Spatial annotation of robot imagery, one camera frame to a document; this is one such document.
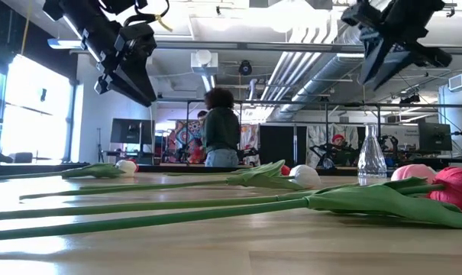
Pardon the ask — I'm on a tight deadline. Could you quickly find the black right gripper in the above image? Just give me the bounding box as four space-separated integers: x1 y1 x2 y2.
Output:
340 0 454 92

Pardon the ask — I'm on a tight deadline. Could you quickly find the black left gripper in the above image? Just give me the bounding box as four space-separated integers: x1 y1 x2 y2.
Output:
42 0 158 108

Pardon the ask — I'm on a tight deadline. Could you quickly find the white artificial tulip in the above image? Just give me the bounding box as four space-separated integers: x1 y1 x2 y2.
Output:
0 159 138 182
19 160 322 201

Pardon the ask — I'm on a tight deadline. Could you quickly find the clear glass vase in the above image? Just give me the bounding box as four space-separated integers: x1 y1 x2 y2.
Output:
357 122 388 179

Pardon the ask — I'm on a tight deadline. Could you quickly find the black computer monitor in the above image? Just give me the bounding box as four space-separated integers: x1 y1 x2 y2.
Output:
110 118 155 145
418 121 453 152

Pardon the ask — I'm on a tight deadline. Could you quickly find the white ceiling unit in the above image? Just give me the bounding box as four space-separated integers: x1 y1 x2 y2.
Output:
190 49 219 76

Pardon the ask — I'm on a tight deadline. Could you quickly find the colourful patterned tapestry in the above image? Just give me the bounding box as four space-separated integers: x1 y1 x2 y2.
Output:
165 120 205 164

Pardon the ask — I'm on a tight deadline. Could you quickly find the person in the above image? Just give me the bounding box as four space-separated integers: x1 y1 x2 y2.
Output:
202 87 242 168
195 109 209 154
328 133 360 167

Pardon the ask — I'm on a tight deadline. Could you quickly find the white ceiling pipe bundle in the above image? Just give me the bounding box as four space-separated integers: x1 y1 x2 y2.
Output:
259 15 341 102

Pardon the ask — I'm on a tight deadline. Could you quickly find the grey patterned cloth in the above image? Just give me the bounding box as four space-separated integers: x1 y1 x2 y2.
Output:
306 124 360 169

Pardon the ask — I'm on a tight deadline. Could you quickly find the black ceiling speaker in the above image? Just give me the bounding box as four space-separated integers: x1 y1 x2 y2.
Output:
237 60 254 76

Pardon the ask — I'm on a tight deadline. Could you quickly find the large bright window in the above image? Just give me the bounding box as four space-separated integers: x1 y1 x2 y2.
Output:
0 53 73 163

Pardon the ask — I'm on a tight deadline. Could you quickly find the long suspended light bar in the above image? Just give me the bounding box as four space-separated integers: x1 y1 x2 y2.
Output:
47 37 462 55

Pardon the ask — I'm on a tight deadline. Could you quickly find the white patterned cloth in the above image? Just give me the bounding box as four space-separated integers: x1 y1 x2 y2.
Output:
240 122 260 166

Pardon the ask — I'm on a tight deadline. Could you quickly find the black partition panel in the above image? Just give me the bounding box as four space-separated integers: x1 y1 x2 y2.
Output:
259 125 308 168

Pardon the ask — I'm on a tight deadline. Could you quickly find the black ceiling camera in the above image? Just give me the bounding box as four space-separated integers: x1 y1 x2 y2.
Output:
399 93 422 105

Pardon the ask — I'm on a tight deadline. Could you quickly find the silver ventilation duct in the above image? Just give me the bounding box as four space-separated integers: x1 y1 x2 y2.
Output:
276 22 369 121

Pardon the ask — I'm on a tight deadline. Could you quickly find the yellow cable tag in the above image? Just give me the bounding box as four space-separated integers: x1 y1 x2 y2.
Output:
153 14 174 34

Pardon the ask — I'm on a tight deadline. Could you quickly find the black background station frame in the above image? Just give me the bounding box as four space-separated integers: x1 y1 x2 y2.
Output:
156 98 462 167

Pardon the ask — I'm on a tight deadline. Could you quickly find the yellow hanging cord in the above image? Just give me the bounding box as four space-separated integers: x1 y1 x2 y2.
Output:
19 0 34 57

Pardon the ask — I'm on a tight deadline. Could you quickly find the black aluminium table frame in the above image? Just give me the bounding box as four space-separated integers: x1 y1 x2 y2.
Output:
0 163 360 177

